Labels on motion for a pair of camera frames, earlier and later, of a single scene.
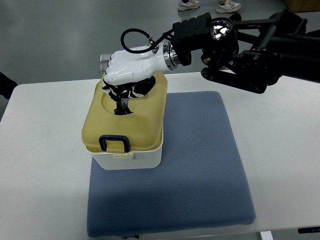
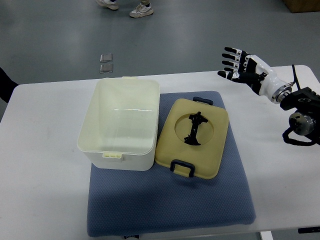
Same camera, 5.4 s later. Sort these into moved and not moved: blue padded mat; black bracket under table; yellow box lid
Moved: yellow box lid
Not moved: blue padded mat; black bracket under table
